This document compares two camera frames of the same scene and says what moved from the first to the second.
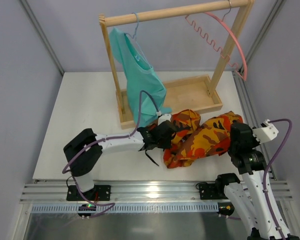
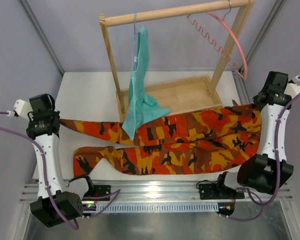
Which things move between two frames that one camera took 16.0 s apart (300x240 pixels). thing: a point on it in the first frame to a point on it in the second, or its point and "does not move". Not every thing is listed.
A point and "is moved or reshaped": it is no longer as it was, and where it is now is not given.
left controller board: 86,207 does not move
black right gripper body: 234,135 to 269,93
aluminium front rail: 147,192 does not move
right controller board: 226,208 does not move
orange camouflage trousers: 192,140 is moved or reshaped
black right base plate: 212,191 does not move
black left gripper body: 169,132 to 43,126
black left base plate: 97,193 does not move
